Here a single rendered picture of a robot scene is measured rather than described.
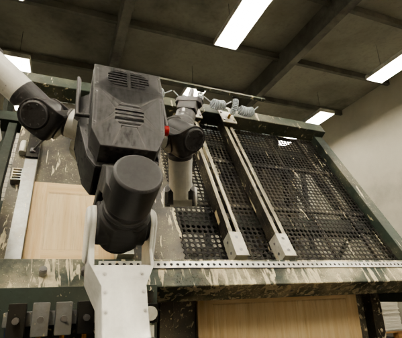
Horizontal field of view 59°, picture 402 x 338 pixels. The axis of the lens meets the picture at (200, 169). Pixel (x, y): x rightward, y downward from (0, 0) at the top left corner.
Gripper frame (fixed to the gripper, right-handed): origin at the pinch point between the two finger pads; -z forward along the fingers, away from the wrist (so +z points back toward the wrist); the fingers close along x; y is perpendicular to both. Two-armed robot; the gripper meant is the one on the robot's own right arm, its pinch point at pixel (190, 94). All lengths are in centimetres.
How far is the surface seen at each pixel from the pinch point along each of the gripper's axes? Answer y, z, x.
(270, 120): 85, -54, -30
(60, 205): 3, 58, 44
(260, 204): 48, 28, -32
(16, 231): -10, 75, 47
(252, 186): 51, 17, -27
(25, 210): -7, 65, 50
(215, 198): 36, 33, -12
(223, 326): 51, 87, -22
